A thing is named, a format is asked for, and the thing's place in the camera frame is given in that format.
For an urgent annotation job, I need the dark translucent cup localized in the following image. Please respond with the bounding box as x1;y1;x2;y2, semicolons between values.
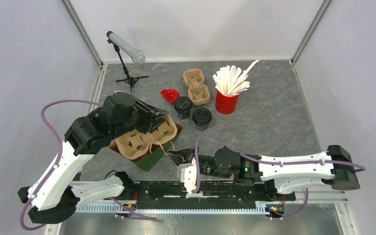
174;96;193;119
192;107;213;132

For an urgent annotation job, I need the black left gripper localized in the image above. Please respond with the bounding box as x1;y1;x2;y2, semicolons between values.
112;97;169;140

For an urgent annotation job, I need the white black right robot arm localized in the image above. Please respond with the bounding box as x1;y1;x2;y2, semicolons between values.
168;145;360;200

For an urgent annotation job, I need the brown paper bag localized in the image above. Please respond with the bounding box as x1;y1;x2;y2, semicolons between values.
108;123;182;163

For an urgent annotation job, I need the red cylindrical straw holder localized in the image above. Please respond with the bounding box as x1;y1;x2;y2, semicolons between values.
215;91;240;115

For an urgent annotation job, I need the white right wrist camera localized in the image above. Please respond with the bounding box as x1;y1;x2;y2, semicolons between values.
177;159;197;193

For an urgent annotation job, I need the single brown cup carrier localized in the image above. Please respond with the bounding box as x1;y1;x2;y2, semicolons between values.
109;115;178;160

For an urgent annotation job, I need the green bag holder block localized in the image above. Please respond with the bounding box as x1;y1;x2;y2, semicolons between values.
134;141;174;172

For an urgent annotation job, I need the grey microphone on stand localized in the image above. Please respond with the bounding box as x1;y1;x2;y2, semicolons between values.
106;31;149;95

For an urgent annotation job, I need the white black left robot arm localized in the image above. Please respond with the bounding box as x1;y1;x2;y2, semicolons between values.
18;92;168;228

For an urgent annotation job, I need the brown cardboard cup carrier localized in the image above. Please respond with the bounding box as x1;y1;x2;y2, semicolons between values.
183;69;211;106

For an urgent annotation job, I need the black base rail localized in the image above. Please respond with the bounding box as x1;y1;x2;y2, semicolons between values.
115;180;296;210

